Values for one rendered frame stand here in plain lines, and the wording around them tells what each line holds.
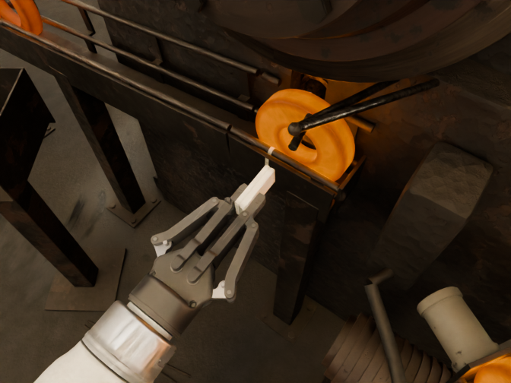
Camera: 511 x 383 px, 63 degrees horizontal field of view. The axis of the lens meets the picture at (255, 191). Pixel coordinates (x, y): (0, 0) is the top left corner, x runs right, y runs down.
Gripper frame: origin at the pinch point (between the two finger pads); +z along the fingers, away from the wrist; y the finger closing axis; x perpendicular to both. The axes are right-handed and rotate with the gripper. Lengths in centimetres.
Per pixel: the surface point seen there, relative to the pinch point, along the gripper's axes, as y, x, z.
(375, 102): 9.1, 13.2, 10.3
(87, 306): -44, -72, -28
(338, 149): 6.1, 1.9, 10.6
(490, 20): 15.5, 25.9, 10.9
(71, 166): -88, -75, 3
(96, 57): -53, -15, 14
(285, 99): -3.1, 5.2, 11.5
